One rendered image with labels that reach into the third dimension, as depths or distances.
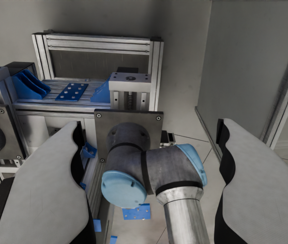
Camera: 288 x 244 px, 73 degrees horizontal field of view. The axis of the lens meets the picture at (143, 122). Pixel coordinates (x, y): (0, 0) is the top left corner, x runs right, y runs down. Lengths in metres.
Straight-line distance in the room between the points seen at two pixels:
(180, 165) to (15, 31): 1.62
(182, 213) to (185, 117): 1.48
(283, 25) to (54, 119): 0.85
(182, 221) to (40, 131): 0.63
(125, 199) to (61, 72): 1.19
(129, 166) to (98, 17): 1.28
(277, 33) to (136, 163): 0.65
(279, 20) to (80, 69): 1.16
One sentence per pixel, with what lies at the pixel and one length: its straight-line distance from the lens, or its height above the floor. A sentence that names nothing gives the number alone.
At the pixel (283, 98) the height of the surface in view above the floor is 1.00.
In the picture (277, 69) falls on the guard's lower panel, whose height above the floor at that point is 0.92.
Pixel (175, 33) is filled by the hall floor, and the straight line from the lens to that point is 1.61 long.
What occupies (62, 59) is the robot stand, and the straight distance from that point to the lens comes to 1.52.
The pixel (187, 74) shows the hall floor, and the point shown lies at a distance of 1.70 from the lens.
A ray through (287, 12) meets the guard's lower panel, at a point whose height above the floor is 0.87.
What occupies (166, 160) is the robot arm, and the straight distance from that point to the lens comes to 0.49.
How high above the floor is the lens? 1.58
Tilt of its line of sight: 58 degrees down
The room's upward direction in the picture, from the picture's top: 180 degrees clockwise
